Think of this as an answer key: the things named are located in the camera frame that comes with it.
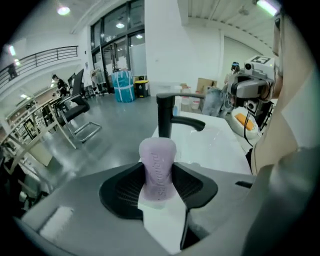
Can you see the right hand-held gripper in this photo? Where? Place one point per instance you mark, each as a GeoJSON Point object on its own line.
{"type": "Point", "coordinates": [261, 66]}

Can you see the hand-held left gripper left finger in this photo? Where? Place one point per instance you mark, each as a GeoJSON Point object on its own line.
{"type": "Point", "coordinates": [87, 212]}

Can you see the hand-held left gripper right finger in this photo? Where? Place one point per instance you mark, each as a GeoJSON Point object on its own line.
{"type": "Point", "coordinates": [220, 212]}

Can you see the person's right forearm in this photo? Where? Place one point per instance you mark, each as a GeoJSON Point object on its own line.
{"type": "Point", "coordinates": [277, 87]}

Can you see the round white base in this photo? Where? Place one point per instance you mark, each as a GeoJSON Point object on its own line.
{"type": "Point", "coordinates": [237, 125]}

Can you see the cardboard box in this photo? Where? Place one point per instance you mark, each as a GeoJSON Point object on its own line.
{"type": "Point", "coordinates": [206, 86]}

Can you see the person's beige printed shirt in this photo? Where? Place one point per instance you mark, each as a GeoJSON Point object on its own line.
{"type": "Point", "coordinates": [292, 100]}

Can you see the white bucket red label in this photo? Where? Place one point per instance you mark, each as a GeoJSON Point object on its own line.
{"type": "Point", "coordinates": [195, 101]}
{"type": "Point", "coordinates": [187, 100]}

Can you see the white sink basin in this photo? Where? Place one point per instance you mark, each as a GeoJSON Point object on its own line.
{"type": "Point", "coordinates": [212, 150]}

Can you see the rectangular ceiling lamp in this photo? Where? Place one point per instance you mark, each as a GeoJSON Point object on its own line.
{"type": "Point", "coordinates": [267, 7]}

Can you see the black faucet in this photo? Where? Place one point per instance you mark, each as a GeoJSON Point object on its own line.
{"type": "Point", "coordinates": [165, 115]}

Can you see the black cantilever chair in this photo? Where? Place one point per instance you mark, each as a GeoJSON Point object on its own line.
{"type": "Point", "coordinates": [75, 110]}

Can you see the long white desk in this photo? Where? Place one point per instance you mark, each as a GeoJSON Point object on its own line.
{"type": "Point", "coordinates": [27, 125]}

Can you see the black bin yellow lid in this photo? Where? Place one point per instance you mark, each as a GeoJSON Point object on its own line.
{"type": "Point", "coordinates": [141, 88]}

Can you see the blue wrapped bundle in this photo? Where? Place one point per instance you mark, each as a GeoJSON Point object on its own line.
{"type": "Point", "coordinates": [123, 86]}

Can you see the black-framed glass door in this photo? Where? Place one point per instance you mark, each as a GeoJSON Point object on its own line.
{"type": "Point", "coordinates": [117, 45]}

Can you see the black balcony railing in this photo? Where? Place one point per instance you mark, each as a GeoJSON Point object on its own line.
{"type": "Point", "coordinates": [45, 58]}

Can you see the round ceiling light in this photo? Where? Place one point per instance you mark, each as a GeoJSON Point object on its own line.
{"type": "Point", "coordinates": [63, 10]}

